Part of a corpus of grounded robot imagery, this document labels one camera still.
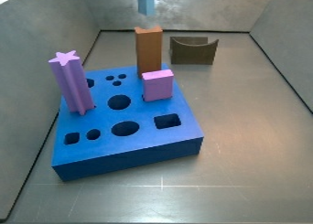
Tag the blue shape sorting board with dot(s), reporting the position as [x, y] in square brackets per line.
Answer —
[125, 132]

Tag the black curved stand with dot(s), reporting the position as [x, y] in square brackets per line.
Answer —
[192, 50]

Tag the light blue rectangle block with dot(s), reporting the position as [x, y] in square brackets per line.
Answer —
[145, 7]

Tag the brown tall block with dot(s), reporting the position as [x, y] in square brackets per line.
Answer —
[148, 41]

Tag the purple star block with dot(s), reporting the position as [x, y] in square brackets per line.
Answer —
[69, 76]

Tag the purple rectangular block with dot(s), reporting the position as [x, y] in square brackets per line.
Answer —
[157, 83]

